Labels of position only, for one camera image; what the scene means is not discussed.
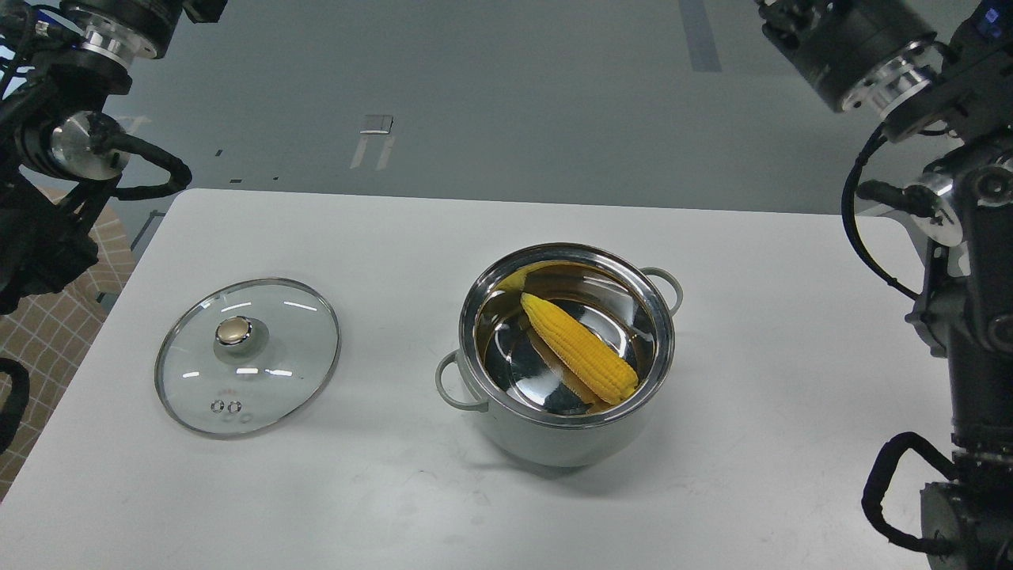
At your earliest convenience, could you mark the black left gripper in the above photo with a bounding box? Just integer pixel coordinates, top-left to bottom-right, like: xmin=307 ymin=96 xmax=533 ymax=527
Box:
xmin=60 ymin=1 xmax=228 ymax=60

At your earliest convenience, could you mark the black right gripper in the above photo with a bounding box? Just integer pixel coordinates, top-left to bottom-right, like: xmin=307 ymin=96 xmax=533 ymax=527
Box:
xmin=756 ymin=1 xmax=937 ymax=113

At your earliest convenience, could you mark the glass pot lid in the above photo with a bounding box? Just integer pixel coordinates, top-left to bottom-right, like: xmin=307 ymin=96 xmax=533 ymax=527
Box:
xmin=154 ymin=278 xmax=343 ymax=439

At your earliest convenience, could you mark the yellow corn cob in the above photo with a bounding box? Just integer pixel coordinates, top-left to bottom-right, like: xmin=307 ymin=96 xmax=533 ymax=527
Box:
xmin=520 ymin=293 xmax=639 ymax=405

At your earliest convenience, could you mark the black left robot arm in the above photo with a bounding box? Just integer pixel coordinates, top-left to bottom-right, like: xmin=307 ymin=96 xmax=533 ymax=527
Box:
xmin=1 ymin=1 xmax=226 ymax=315

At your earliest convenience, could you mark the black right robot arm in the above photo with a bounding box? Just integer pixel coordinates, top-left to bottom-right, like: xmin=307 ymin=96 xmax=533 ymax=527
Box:
xmin=757 ymin=1 xmax=1012 ymax=569

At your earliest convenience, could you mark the grey steel pot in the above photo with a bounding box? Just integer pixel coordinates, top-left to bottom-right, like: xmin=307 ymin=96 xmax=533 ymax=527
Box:
xmin=434 ymin=243 xmax=684 ymax=468

